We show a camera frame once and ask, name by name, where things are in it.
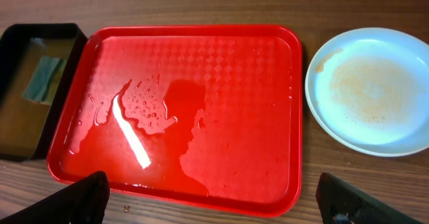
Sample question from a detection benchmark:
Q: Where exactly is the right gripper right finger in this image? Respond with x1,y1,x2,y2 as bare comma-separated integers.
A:
316,172,421,224

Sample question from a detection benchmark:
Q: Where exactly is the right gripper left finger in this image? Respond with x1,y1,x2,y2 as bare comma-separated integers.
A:
1,171,110,224

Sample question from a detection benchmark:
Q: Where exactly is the white plate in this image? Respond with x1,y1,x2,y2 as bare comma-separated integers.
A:
305,82,428,157
304,27,428,157

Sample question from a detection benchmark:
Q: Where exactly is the green yellow sponge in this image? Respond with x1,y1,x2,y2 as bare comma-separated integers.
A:
22,56,67,105

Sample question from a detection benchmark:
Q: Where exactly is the black water tray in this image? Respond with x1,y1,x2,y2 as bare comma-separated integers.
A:
1,23,88,162

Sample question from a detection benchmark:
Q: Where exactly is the red plastic tray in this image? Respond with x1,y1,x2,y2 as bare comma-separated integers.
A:
47,25,303,217

